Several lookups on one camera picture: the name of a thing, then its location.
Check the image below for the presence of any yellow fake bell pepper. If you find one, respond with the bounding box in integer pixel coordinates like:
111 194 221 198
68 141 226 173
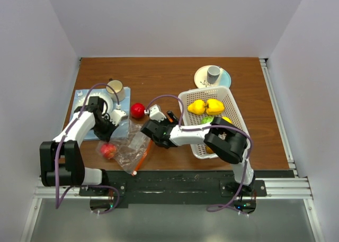
188 100 206 115

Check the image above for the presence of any white ceramic bowl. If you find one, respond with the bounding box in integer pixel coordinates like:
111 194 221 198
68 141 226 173
69 89 115 121

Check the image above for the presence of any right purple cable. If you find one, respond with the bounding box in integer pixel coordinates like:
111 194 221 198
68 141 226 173
146 94 255 213

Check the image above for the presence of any yellow fake lemon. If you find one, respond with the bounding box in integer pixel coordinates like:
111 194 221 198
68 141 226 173
222 116 232 124

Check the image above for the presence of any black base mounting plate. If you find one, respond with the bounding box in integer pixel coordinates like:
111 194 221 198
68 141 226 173
39 169 295 209

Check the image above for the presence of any clear zip top bag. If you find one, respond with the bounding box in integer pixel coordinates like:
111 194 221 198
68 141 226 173
96 120 153 176

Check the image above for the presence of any small grey cup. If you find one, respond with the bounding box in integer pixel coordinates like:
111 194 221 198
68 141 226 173
207 66 220 84

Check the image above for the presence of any aluminium frame rail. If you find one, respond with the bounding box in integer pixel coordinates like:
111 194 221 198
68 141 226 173
259 58 313 201

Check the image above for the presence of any white perforated plastic basket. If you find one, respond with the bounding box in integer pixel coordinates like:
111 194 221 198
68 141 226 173
177 86 251 160

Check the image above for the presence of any pastel ceramic plate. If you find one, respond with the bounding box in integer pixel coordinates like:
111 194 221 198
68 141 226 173
194 65 231 88

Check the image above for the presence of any small red fake fruit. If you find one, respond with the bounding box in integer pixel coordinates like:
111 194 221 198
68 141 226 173
130 103 145 119

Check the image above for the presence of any blue checkered cloth mat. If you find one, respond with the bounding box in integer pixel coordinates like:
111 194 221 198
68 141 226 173
69 87 131 141

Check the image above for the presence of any green fake apple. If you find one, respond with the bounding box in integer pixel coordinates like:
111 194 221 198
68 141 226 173
200 116 214 124

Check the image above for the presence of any cream enamel mug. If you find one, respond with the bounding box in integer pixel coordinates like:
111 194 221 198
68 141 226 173
106 78 126 102

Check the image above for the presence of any red fake apple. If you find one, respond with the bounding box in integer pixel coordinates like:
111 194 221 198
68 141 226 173
100 142 117 160

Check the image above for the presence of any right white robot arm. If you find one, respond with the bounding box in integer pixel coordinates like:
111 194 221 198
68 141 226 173
140 115 255 196

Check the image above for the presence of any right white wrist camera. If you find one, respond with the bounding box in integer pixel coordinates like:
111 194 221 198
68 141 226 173
144 104 167 122

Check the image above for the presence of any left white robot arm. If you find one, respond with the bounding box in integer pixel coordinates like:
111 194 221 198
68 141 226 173
39 96 127 195

